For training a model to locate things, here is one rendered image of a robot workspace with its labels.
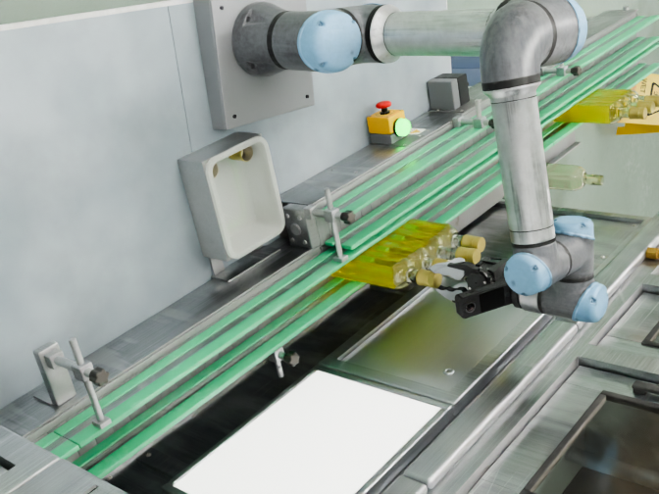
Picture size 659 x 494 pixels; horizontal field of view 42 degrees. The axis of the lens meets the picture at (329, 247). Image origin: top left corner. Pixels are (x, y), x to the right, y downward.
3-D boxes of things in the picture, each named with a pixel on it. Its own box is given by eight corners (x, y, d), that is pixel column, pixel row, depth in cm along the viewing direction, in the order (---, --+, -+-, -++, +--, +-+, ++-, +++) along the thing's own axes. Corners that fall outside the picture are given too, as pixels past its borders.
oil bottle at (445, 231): (376, 244, 206) (450, 257, 192) (372, 223, 204) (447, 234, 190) (389, 235, 210) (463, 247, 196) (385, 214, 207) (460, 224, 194)
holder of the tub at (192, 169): (209, 278, 185) (233, 284, 180) (177, 159, 174) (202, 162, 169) (264, 245, 196) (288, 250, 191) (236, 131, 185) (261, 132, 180)
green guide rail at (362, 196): (318, 215, 188) (346, 219, 183) (318, 211, 188) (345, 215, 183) (637, 19, 302) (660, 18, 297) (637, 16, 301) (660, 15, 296)
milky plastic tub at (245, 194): (204, 258, 182) (231, 264, 177) (177, 159, 173) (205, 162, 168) (260, 224, 194) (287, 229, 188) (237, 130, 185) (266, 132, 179)
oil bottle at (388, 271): (329, 276, 195) (405, 292, 181) (325, 254, 192) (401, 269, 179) (344, 266, 198) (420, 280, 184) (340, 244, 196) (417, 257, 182)
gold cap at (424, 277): (416, 288, 179) (433, 291, 177) (414, 272, 178) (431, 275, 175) (426, 280, 182) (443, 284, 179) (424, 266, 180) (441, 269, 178)
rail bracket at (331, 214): (313, 258, 189) (356, 267, 181) (297, 188, 182) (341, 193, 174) (321, 252, 191) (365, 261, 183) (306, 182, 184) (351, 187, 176)
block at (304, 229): (287, 247, 193) (311, 251, 188) (278, 208, 189) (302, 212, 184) (298, 240, 195) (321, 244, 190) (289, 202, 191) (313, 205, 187)
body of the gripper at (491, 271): (487, 286, 179) (539, 296, 171) (465, 305, 173) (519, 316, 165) (483, 254, 176) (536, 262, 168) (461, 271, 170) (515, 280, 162)
